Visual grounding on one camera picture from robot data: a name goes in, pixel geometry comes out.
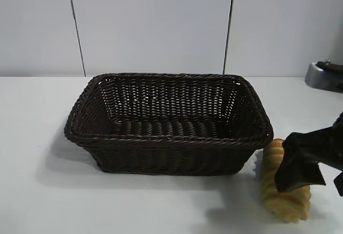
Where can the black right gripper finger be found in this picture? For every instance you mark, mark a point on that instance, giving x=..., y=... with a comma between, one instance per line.
x=313, y=145
x=300, y=177

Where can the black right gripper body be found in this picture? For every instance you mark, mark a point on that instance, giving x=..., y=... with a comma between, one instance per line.
x=339, y=143

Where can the long striped bread roll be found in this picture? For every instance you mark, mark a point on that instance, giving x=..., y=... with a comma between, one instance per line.
x=289, y=207

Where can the dark brown wicker basket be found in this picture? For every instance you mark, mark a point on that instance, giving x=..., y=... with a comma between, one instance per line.
x=160, y=153

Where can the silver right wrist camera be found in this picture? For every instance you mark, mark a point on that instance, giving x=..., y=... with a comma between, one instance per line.
x=321, y=78

